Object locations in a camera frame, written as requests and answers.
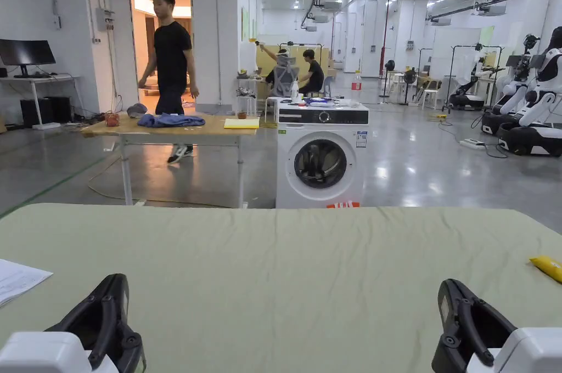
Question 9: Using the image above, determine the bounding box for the white chair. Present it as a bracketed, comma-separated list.
[420, 78, 443, 111]

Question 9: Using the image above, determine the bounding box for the bed with pale green sheet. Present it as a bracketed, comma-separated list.
[0, 202, 562, 373]

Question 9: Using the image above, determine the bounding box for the robot with black base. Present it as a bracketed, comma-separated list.
[447, 43, 504, 111]

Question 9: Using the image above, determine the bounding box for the black computer tower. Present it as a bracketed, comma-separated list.
[19, 96, 74, 128]

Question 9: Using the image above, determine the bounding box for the white humanoid robot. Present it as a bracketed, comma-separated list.
[480, 33, 542, 134]
[497, 26, 562, 157]

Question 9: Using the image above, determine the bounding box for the black standing fan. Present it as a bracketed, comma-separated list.
[402, 69, 418, 106]
[379, 59, 397, 98]

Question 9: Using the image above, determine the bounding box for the grey office chair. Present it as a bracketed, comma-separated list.
[268, 61, 302, 99]

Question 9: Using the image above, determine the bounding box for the wooden table with cloths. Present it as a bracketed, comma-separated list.
[81, 103, 261, 208]

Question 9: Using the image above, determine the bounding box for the white washing machine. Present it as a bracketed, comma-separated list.
[275, 97, 370, 210]

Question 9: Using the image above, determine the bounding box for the yellow packet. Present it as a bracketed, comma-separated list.
[529, 255, 562, 284]

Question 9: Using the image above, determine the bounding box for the white desk with monitor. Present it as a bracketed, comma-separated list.
[0, 38, 82, 131]

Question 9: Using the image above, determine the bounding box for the white printed paper sheet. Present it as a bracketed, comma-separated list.
[0, 258, 54, 308]

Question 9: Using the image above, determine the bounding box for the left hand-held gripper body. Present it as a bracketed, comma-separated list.
[0, 331, 116, 373]

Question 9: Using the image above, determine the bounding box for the white stool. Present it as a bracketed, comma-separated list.
[236, 87, 258, 117]

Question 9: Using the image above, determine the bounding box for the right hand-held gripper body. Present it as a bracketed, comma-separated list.
[466, 326, 562, 373]

